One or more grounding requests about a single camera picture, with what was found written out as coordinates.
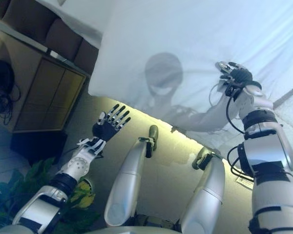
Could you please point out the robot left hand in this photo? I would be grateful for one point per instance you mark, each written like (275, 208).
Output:
(110, 126)

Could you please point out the silver robot right leg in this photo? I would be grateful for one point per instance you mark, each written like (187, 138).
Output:
(205, 207)

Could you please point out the green leafy plant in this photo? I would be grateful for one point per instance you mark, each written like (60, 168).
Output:
(5, 195)

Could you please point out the black box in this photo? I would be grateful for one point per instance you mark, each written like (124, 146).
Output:
(39, 146)

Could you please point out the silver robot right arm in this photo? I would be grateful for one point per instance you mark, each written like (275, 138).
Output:
(266, 151)

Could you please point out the white printed label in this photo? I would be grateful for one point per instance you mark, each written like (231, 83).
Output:
(244, 181)

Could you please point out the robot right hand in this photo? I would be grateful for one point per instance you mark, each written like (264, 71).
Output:
(239, 75)

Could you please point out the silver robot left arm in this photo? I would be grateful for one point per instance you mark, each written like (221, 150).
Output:
(75, 168)

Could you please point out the wooden nightstand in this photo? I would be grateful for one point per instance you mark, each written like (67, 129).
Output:
(51, 92)

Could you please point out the white duvet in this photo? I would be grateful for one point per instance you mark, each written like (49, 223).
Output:
(185, 36)

